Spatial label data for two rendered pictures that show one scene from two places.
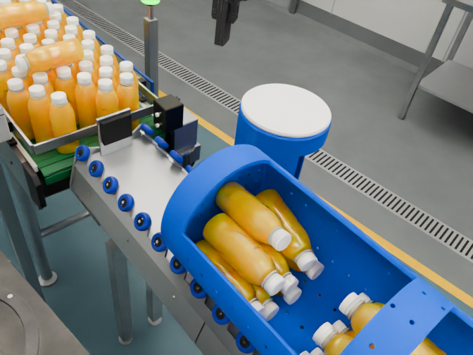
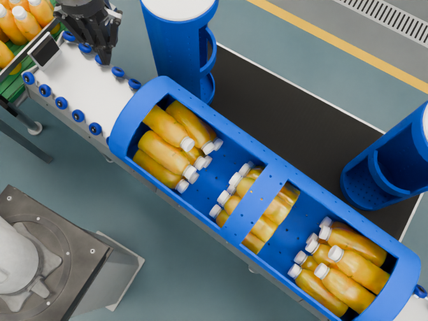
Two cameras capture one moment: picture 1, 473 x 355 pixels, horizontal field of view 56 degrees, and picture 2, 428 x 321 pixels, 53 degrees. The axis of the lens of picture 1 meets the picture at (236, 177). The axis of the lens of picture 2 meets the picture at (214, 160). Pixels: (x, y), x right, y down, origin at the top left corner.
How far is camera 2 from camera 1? 0.58 m
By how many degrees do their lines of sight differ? 33
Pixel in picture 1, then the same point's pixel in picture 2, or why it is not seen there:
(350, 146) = not seen: outside the picture
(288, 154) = (189, 30)
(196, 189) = (123, 132)
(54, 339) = (74, 236)
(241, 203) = (156, 124)
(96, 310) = (81, 142)
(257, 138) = (160, 23)
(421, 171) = not seen: outside the picture
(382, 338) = (246, 210)
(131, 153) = (65, 62)
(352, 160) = not seen: outside the picture
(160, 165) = (90, 67)
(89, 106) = (13, 29)
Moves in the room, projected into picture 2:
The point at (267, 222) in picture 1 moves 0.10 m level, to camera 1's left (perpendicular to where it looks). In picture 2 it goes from (176, 137) to (141, 141)
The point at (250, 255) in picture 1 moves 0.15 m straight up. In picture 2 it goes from (171, 160) to (165, 145)
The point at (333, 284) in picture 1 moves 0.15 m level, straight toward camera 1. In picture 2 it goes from (231, 148) to (218, 193)
